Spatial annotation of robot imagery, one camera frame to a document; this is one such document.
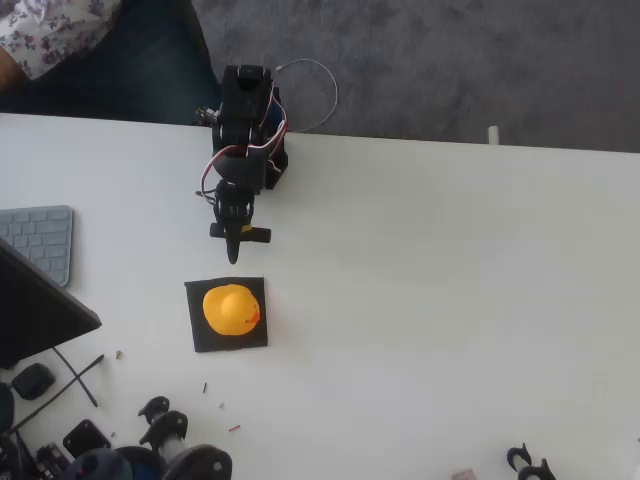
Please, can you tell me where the yellow rubber duck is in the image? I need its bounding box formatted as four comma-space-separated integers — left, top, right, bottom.
202, 283, 262, 336

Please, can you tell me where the bare forearm of person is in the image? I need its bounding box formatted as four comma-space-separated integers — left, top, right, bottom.
0, 45, 27, 94

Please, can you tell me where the black cardboard square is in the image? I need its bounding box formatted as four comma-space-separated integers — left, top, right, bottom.
184, 276, 270, 354

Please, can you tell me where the metal table clamp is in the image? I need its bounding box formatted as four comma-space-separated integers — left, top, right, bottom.
193, 103, 221, 127

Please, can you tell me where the person in floral shirt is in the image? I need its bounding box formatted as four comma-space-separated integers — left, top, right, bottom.
0, 0, 221, 126

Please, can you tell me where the small black printed trigger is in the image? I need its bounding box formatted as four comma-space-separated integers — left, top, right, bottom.
137, 396, 172, 426

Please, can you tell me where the long thin black stick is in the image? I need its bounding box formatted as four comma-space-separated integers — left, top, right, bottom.
7, 353, 106, 435

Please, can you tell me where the grey keyboard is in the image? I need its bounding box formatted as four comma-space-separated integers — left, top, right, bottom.
0, 204, 75, 287

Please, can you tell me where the black laptop corner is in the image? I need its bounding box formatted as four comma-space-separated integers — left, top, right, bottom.
0, 237, 103, 370

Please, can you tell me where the grey metal tube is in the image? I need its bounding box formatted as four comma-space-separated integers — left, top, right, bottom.
158, 433, 190, 464

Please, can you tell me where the large black printed base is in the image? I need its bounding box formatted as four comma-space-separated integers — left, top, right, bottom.
163, 443, 234, 480

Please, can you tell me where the blue plastic part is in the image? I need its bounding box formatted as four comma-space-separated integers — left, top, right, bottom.
117, 445, 167, 480

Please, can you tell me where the small black box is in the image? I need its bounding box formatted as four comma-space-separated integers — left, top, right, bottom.
11, 363, 57, 401

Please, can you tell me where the floral shirt of person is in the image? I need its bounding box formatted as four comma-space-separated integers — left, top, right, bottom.
0, 0, 124, 81

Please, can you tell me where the navy round cap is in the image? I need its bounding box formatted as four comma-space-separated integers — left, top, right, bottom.
63, 448, 135, 480

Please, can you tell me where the dark blue round object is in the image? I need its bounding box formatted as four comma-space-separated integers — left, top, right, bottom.
0, 382, 16, 435

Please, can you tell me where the black electronics board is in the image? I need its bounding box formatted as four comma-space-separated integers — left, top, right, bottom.
34, 442, 71, 479

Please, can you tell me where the black printed hook part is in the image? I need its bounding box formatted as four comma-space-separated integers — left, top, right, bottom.
506, 442, 532, 472

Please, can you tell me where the black printed clamp part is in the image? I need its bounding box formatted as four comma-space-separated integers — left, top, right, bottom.
517, 458, 557, 480

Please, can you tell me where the white red servo cable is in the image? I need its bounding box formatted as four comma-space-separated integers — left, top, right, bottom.
199, 97, 290, 201

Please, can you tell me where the thin grey wire loop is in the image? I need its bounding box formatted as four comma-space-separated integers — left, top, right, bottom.
274, 58, 339, 134

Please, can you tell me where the black printed handle piece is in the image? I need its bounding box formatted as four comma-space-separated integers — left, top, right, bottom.
138, 410, 190, 450

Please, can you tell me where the short black cable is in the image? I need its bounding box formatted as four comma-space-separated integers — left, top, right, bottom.
51, 346, 100, 408

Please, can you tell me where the black square bracket plate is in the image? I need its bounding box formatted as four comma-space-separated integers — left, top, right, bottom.
62, 418, 113, 459

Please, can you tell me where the black cable bundle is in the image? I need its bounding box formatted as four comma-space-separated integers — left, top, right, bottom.
0, 432, 36, 480

